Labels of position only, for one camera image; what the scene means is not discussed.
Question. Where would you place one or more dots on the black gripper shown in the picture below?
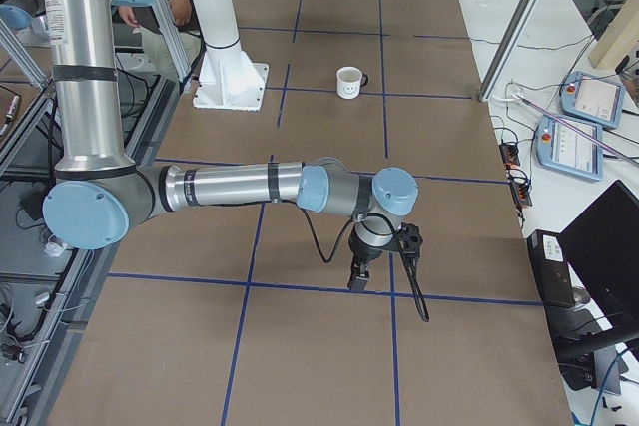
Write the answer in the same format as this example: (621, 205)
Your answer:
(362, 251)

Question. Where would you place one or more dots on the aluminium frame rail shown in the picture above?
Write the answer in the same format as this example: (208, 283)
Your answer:
(46, 302)

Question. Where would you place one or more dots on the teach pendant with red button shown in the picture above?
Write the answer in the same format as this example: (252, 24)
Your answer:
(597, 100)

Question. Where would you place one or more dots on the metal stick with green tip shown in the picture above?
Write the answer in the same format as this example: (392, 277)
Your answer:
(517, 97)

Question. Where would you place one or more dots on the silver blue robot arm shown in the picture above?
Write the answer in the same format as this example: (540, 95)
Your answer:
(102, 190)

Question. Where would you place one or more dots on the wooden beam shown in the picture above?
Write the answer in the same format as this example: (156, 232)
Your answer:
(619, 38)

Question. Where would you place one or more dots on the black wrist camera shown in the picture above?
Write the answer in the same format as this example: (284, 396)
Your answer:
(409, 241)

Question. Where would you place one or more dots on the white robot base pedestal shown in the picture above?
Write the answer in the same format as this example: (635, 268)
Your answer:
(228, 79)

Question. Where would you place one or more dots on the aluminium frame post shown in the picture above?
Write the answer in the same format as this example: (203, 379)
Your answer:
(506, 47)

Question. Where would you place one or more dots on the white mug with black handle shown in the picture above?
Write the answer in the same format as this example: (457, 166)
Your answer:
(349, 81)

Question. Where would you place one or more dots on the brown paper table cover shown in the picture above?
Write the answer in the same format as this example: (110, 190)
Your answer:
(241, 316)

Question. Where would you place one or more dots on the black laptop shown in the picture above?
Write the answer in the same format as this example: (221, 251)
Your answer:
(587, 279)

